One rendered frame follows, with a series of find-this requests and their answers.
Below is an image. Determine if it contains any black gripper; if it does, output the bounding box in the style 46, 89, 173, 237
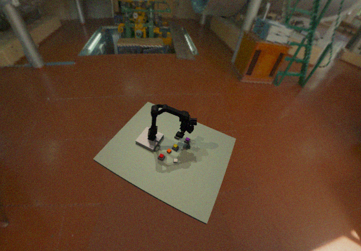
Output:
176, 124, 188, 138

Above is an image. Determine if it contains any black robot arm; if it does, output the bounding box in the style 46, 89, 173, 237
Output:
148, 104, 197, 141

